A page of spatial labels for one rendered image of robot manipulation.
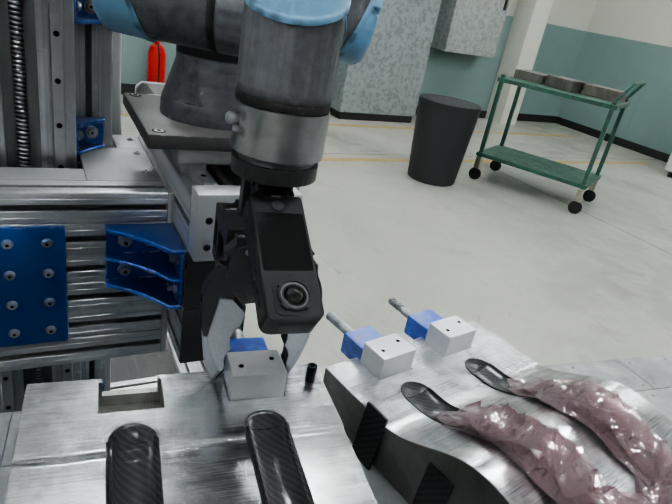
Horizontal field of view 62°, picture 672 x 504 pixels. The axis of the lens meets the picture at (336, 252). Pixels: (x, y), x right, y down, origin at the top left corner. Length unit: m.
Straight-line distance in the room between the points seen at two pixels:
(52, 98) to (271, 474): 0.59
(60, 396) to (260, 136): 0.28
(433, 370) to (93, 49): 0.67
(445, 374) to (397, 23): 5.70
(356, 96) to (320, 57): 5.71
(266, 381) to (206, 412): 0.06
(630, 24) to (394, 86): 3.64
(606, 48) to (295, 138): 8.54
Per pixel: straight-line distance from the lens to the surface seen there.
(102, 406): 0.57
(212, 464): 0.48
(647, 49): 8.59
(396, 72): 6.35
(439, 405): 0.64
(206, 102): 0.79
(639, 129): 8.48
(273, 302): 0.41
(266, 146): 0.43
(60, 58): 0.86
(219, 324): 0.50
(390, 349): 0.65
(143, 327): 0.90
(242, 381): 0.52
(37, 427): 0.51
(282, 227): 0.44
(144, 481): 0.48
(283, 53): 0.42
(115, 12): 0.56
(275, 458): 0.50
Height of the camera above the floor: 1.24
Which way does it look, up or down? 25 degrees down
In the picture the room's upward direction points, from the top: 11 degrees clockwise
